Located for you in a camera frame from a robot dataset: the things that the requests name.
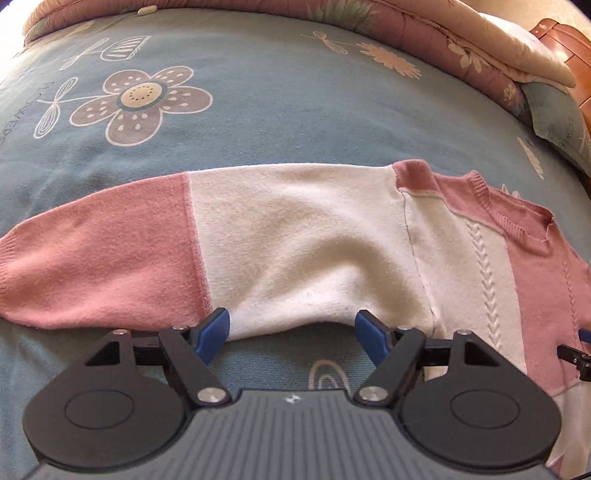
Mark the pink and cream sweater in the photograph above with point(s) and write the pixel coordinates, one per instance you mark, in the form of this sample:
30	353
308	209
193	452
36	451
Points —
281	246

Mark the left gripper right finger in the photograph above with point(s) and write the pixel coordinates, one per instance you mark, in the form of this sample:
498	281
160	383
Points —
395	353

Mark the folded pink floral quilt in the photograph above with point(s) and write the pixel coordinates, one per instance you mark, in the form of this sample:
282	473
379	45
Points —
448	35

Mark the grey-green flower pillow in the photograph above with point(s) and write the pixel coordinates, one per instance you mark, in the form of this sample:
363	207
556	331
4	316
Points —
557	119

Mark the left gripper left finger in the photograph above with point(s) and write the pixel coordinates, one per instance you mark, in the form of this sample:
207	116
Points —
187	353

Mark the blue floral bed sheet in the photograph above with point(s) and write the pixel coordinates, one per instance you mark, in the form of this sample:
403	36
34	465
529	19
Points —
283	90

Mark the wooden headboard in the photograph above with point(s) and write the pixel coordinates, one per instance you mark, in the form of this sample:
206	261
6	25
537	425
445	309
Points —
573	48

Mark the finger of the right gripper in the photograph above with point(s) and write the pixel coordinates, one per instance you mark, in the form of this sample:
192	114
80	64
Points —
579	359

